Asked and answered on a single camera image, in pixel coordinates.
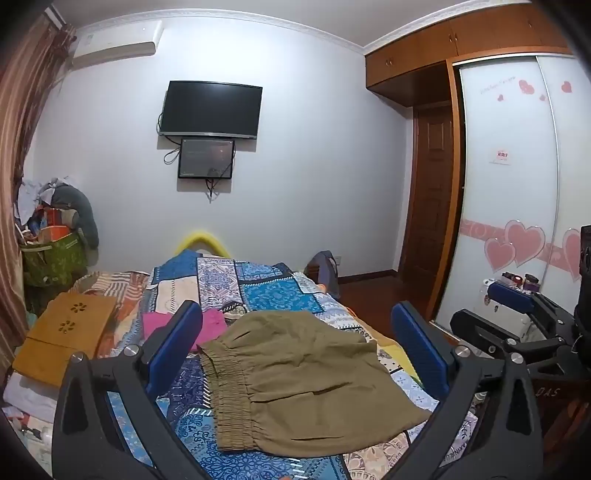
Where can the olive green pants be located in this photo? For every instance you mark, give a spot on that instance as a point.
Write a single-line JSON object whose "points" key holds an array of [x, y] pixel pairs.
{"points": [[304, 369]]}

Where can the white air conditioner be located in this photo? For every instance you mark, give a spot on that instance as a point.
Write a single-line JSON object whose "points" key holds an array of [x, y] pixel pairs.
{"points": [[115, 44]]}

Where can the yellow bed sheet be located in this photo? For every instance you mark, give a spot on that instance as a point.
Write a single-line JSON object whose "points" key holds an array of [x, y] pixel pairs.
{"points": [[401, 357]]}

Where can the brown striped curtain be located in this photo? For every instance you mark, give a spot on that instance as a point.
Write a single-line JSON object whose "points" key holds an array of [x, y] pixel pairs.
{"points": [[23, 115]]}

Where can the bamboo lap desk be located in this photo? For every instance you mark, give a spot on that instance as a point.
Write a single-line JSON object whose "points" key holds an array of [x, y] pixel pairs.
{"points": [[64, 332]]}

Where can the small black wall monitor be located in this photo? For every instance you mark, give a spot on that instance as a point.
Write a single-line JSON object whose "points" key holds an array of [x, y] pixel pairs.
{"points": [[205, 158]]}

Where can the wooden overhead cabinet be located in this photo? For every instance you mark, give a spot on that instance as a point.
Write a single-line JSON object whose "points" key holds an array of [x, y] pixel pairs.
{"points": [[415, 50]]}

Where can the white wardrobe with pink hearts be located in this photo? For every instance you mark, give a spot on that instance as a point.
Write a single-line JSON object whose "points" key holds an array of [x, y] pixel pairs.
{"points": [[512, 184]]}

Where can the pink cloth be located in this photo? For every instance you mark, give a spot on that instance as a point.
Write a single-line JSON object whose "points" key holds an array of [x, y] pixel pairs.
{"points": [[154, 325]]}

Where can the blue grey backpack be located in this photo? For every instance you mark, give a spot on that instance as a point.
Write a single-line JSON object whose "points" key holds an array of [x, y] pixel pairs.
{"points": [[328, 272]]}

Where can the white folded cloth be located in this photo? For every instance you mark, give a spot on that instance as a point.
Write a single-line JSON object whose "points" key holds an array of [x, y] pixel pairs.
{"points": [[32, 392]]}

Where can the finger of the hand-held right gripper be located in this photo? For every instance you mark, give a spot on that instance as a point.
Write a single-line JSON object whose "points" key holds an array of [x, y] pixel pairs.
{"points": [[508, 295], [489, 330]]}

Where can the green patterned bag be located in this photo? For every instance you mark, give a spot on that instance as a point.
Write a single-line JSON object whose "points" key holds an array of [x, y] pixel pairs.
{"points": [[55, 261]]}

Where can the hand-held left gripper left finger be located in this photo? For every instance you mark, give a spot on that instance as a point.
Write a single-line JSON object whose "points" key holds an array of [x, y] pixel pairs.
{"points": [[178, 337]]}

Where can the orange striped blanket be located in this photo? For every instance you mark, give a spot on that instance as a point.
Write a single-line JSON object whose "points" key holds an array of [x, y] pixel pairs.
{"points": [[124, 286]]}

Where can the yellow bed headboard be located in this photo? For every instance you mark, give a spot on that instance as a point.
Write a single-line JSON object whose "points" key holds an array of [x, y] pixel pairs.
{"points": [[203, 241]]}

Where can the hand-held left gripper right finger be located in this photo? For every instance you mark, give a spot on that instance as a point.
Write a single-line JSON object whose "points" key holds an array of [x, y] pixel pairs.
{"points": [[418, 344]]}

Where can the brown wooden door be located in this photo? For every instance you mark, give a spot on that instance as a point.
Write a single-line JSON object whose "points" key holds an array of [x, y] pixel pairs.
{"points": [[431, 194]]}

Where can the black wall television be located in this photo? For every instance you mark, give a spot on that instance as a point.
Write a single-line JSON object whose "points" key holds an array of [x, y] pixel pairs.
{"points": [[210, 110]]}

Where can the orange box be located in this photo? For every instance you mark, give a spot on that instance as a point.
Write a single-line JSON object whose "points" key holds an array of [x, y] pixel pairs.
{"points": [[53, 226]]}

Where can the blue patchwork bed blanket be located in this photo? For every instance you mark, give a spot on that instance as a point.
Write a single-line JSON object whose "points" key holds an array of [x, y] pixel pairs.
{"points": [[268, 286]]}

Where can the dark small jar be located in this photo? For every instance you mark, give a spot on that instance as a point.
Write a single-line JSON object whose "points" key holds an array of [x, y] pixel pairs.
{"points": [[531, 280]]}

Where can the white appliance with bottles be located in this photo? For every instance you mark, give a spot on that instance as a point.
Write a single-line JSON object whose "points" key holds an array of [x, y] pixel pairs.
{"points": [[503, 323]]}

